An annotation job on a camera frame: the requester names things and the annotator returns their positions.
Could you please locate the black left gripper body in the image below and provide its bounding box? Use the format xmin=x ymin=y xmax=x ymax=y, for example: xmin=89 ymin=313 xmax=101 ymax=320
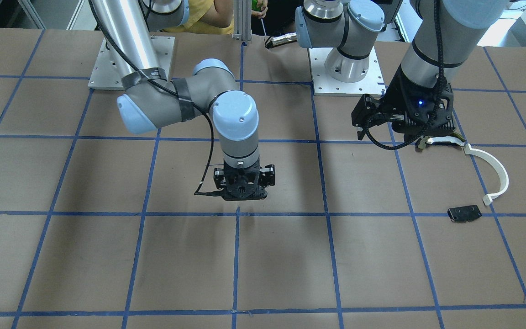
xmin=351 ymin=69 xmax=455 ymax=142

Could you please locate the black rectangular plastic part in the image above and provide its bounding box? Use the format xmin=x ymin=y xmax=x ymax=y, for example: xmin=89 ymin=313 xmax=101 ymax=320
xmin=447 ymin=204 xmax=482 ymax=223

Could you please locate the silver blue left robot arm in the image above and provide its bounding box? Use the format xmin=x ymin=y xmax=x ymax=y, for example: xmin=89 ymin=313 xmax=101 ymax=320
xmin=295 ymin=0 xmax=507 ymax=150

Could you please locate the white curved plastic part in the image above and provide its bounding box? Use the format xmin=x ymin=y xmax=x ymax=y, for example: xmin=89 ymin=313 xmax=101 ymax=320
xmin=463 ymin=143 xmax=510 ymax=206

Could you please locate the aluminium frame post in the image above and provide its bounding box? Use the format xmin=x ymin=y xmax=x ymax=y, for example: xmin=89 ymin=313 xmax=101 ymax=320
xmin=232 ymin=0 xmax=252 ymax=44

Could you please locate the green handled tool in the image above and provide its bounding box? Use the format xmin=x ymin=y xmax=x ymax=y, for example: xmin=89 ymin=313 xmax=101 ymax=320
xmin=251 ymin=0 xmax=268 ymax=36

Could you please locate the person in yellow shirt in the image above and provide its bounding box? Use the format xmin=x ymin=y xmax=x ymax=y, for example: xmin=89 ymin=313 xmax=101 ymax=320
xmin=162 ymin=0 xmax=269 ymax=35

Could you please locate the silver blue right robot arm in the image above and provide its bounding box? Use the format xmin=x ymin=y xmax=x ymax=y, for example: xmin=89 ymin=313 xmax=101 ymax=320
xmin=89 ymin=0 xmax=276 ymax=201

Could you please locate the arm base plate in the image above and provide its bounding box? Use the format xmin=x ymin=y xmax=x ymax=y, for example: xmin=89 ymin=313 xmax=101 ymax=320
xmin=88 ymin=36 xmax=176 ymax=91
xmin=308 ymin=48 xmax=386 ymax=97

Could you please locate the curved brake shoe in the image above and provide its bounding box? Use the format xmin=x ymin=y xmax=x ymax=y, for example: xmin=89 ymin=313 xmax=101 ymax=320
xmin=416 ymin=133 xmax=466 ymax=151

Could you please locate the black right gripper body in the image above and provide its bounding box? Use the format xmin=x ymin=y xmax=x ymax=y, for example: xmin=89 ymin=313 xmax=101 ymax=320
xmin=214 ymin=161 xmax=276 ymax=201

